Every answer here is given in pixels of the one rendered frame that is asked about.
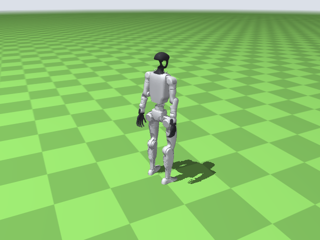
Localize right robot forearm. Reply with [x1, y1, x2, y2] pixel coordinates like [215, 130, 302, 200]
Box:
[169, 98, 179, 123]

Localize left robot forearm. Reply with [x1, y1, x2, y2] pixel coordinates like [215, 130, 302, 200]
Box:
[139, 93, 148, 113]

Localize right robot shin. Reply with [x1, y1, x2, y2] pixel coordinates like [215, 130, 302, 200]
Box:
[163, 148, 174, 180]

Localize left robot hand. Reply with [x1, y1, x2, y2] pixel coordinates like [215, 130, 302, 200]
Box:
[136, 108, 146, 127]

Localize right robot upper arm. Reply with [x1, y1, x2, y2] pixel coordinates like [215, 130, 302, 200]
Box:
[166, 75, 177, 104]

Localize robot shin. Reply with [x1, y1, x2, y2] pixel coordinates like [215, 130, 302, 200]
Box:
[147, 139, 157, 170]
[163, 148, 174, 180]

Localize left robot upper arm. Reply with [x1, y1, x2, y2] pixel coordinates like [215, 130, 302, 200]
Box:
[143, 71, 151, 97]

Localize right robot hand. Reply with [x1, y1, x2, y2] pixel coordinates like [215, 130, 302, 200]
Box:
[167, 119, 177, 138]

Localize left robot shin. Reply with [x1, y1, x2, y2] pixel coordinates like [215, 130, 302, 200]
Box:
[147, 139, 157, 170]

